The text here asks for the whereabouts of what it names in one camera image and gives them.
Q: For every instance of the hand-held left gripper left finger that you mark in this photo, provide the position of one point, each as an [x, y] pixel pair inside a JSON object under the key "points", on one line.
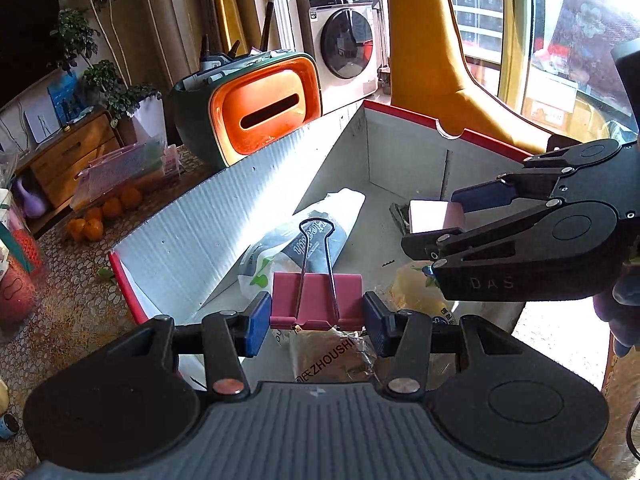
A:
{"points": [[257, 322]]}

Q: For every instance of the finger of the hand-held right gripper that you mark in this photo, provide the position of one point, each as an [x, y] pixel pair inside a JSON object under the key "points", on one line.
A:
{"points": [[450, 245], [485, 196]]}

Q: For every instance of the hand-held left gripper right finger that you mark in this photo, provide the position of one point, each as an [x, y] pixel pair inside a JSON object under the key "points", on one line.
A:
{"points": [[377, 327]]}

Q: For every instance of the yellow snack packet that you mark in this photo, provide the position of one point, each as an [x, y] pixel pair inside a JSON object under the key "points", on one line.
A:
{"points": [[415, 290]]}

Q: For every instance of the brown snack packet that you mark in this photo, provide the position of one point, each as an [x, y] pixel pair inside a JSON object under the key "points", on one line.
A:
{"points": [[325, 355]]}

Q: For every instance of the pink binder clip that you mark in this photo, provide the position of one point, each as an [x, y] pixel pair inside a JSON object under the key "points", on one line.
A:
{"points": [[315, 300]]}

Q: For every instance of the white plastic snack bag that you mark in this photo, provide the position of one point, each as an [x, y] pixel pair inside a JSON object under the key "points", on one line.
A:
{"points": [[300, 240]]}

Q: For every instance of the white cardboard box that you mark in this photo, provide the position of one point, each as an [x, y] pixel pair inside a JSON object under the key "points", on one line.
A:
{"points": [[200, 220]]}

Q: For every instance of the person's right hand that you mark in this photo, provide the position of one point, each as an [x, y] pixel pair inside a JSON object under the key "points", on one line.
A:
{"points": [[617, 315]]}

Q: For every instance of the orange fruit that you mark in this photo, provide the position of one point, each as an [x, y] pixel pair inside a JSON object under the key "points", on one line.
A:
{"points": [[131, 197], [112, 207], [93, 230], [93, 214], [75, 227]]}

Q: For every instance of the pink clear plastic pouch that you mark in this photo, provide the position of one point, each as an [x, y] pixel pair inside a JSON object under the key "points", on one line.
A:
{"points": [[117, 172]]}

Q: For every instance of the white washing machine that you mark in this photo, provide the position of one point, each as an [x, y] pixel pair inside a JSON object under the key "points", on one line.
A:
{"points": [[345, 45]]}

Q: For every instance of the orange and green storage bin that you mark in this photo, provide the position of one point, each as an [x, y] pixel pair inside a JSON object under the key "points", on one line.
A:
{"points": [[260, 105]]}

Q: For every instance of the white plant pot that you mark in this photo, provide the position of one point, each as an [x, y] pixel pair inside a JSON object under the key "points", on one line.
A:
{"points": [[150, 122]]}

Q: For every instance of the red mesh basket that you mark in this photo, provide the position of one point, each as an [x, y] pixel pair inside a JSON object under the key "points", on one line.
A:
{"points": [[17, 285]]}

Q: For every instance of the wooden drawer cabinet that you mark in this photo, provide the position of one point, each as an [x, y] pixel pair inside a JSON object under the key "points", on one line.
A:
{"points": [[75, 152]]}

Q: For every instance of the purple vase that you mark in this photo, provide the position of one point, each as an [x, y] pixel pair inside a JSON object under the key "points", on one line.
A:
{"points": [[31, 202]]}

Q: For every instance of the yellow ball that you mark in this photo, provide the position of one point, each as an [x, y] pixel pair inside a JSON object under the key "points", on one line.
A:
{"points": [[3, 397]]}

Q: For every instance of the black walkie talkie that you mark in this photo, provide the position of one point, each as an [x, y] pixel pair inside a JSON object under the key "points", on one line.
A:
{"points": [[207, 60]]}

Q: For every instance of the makeup brush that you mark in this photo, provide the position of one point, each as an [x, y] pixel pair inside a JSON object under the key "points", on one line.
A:
{"points": [[267, 15]]}

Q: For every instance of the blue printed box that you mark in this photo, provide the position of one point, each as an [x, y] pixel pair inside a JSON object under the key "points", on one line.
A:
{"points": [[65, 97]]}

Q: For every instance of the yellow curtain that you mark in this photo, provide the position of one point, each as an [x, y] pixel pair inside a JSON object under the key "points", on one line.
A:
{"points": [[227, 5]]}

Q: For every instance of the tall green potted plant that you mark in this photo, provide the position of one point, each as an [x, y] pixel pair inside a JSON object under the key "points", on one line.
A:
{"points": [[75, 35]]}

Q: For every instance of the black flat television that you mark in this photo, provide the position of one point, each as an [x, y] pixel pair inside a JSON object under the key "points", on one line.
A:
{"points": [[25, 35]]}

